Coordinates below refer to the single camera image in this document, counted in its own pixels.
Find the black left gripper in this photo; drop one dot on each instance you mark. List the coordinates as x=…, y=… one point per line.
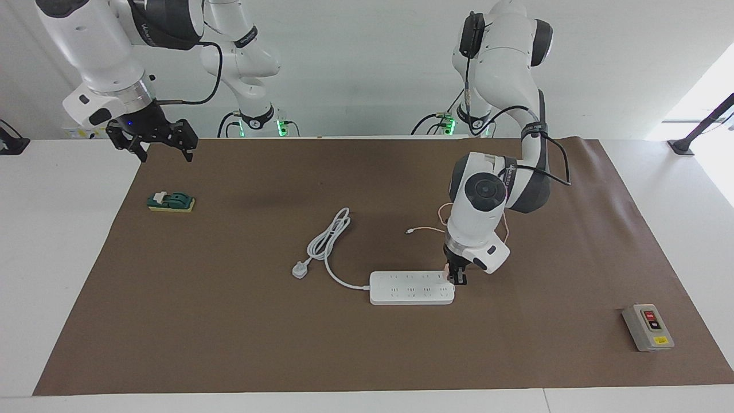
x=456, y=259

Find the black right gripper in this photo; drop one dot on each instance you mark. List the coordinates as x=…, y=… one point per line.
x=143, y=123

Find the white power strip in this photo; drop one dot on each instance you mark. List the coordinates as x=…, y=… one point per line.
x=413, y=287

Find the brown table mat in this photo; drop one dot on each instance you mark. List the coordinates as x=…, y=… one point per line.
x=367, y=344

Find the black desk clamp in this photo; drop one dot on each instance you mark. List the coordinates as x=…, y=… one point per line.
x=11, y=146

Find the green knife switch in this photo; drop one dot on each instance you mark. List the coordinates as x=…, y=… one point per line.
x=172, y=201

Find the white wall socket box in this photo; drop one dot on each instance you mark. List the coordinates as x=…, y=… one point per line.
x=86, y=133

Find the grey push-button switch box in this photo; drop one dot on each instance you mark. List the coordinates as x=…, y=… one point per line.
x=648, y=330

